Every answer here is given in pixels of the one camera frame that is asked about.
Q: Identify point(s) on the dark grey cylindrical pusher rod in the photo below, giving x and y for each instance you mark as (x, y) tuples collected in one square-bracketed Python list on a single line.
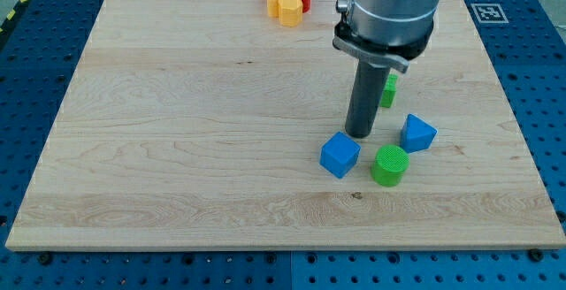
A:
[(365, 98)]

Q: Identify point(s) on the blue triangle block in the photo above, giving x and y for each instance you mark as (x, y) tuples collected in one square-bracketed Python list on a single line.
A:
[(416, 134)]

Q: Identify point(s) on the black bolt front right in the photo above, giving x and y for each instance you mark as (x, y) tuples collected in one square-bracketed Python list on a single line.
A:
[(535, 255)]

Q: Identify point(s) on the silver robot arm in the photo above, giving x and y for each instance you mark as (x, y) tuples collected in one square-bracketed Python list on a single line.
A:
[(383, 35)]

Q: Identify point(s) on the green cylinder block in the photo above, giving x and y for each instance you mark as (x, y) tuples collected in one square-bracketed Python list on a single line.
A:
[(389, 166)]

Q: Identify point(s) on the blue cube block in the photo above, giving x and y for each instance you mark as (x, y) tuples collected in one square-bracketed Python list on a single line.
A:
[(339, 155)]

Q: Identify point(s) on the black bolt front left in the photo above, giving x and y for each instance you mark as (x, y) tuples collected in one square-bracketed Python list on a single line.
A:
[(45, 258)]

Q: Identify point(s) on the black bolt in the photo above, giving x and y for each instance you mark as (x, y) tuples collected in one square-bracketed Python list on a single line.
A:
[(535, 255), (45, 258)]

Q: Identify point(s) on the white fiducial marker tag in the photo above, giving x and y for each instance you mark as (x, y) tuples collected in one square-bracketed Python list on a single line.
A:
[(487, 13)]

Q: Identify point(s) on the green star block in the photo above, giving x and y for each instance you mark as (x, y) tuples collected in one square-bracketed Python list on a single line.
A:
[(389, 91)]

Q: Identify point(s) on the light wooden board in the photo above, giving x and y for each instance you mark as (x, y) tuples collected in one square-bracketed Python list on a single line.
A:
[(197, 125)]

